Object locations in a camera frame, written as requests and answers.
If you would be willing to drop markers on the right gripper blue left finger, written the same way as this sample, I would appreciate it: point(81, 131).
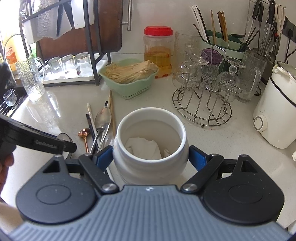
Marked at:
point(95, 166)

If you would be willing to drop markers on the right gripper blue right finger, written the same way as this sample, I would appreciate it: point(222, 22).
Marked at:
point(206, 166)

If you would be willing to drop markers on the white ceramic soup spoon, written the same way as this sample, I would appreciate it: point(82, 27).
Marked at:
point(67, 138)

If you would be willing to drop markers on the copper small spoon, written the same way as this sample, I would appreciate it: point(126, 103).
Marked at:
point(84, 134)

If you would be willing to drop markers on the wooden chopstick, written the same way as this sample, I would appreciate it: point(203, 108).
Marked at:
point(113, 121)

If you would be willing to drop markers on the large steel spoon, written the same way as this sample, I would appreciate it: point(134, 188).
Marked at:
point(102, 121)

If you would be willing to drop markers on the white ceramic mug jar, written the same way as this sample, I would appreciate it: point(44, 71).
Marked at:
point(150, 147)

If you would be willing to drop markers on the black chopstick plain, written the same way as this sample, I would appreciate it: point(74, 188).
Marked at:
point(90, 126)

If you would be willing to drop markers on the person's left hand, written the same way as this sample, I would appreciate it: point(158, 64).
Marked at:
point(9, 161)

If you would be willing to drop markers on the small glass in sink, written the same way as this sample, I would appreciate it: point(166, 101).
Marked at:
point(10, 98)

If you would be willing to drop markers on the textured glass pitcher left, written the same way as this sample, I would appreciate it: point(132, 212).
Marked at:
point(32, 73)

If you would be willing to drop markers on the textured glass pitcher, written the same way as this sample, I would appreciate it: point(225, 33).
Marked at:
point(32, 73)
point(250, 76)

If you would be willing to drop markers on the white rack drip tray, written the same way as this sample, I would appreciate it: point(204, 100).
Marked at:
point(102, 63)

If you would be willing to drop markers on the upturned glass tumbler left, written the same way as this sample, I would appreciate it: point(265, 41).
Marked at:
point(55, 65)

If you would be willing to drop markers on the upturned glass tumbler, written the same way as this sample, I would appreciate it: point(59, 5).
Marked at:
point(55, 65)
point(69, 66)
point(83, 64)

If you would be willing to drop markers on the green plastic basket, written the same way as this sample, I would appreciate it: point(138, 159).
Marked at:
point(130, 90)

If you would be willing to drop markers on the orange detergent bottle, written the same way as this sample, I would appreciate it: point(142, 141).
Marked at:
point(12, 50)

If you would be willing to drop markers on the upturned glass tumbler middle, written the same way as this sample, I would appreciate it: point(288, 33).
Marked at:
point(69, 66)

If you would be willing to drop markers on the white electric cooking pot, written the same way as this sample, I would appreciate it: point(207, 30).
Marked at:
point(274, 115)

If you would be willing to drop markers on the bundle of dry noodles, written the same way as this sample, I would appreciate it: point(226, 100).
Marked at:
point(130, 73)

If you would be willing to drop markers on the textured glass pitcher right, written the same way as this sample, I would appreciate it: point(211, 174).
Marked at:
point(250, 76)

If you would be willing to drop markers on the upturned glass tumbler right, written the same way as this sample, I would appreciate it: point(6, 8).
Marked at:
point(83, 64)

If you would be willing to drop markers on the purple lid glass cup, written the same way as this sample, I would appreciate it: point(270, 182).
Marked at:
point(214, 56)

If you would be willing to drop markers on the black dish rack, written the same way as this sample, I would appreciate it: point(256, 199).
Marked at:
point(87, 39)

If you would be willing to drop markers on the green utensil holder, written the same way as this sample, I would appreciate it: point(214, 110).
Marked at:
point(230, 49)

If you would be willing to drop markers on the textured glass jug behind rack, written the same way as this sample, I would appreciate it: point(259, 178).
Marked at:
point(183, 40)

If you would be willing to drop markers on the wooden cutting board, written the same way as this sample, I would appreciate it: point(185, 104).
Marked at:
point(104, 27)

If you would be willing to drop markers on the red lid plastic jar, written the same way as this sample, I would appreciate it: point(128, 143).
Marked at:
point(157, 48)

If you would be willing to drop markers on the wire cup rack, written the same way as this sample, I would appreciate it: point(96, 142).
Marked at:
point(203, 95)

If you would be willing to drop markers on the wall power outlet strip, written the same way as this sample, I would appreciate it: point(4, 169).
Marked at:
point(289, 30)

